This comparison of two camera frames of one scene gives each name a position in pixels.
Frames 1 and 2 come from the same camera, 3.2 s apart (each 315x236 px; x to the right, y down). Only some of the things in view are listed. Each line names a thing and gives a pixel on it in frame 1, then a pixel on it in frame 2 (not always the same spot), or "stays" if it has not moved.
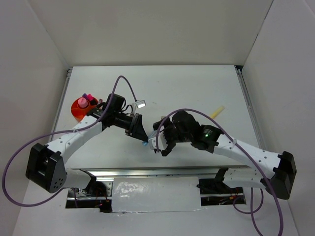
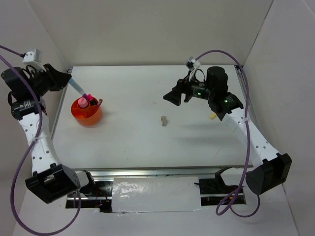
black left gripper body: x=127 y=123 → x=43 y=83
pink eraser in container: x=82 y=102 stays
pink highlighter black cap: x=92 y=100 stays
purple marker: x=85 y=96 stays
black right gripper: x=167 y=124 → x=174 y=96
